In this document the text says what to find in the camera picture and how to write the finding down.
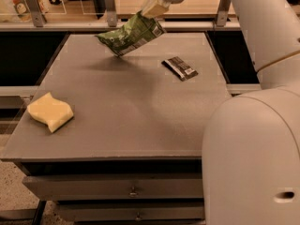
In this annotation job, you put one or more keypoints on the grey drawer cabinet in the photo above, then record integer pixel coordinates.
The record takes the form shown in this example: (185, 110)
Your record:
(131, 115)

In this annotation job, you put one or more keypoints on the right grey metal bracket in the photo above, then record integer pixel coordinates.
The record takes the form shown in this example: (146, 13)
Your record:
(222, 13)

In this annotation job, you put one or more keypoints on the upper grey drawer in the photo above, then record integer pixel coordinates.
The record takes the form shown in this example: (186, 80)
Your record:
(84, 187)

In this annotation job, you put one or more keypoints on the lower grey drawer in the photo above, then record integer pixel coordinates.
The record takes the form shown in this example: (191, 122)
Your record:
(131, 211)

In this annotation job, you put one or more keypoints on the yellow wavy sponge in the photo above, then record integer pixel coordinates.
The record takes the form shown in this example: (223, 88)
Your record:
(50, 111)

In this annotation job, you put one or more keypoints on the left grey metal bracket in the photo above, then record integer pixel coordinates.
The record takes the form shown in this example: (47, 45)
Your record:
(37, 16)

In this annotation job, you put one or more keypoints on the dark brown snack bar wrapper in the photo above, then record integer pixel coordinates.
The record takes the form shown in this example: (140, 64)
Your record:
(180, 68)

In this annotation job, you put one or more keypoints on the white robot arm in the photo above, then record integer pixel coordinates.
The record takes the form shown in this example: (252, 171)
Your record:
(250, 147)

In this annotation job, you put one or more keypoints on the grey metal bracket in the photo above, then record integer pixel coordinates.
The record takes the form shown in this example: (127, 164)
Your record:
(37, 16)
(222, 13)
(111, 13)

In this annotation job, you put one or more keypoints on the grey drawer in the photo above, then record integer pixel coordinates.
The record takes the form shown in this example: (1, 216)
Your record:
(131, 211)
(84, 187)

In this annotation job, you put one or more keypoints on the white printed plastic bag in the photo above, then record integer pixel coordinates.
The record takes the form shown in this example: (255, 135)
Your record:
(14, 11)

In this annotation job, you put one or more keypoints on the green jalapeno chip bag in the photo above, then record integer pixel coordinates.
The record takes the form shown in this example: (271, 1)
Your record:
(136, 32)

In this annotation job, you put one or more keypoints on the middle grey metal bracket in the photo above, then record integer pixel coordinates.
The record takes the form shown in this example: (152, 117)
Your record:
(111, 13)

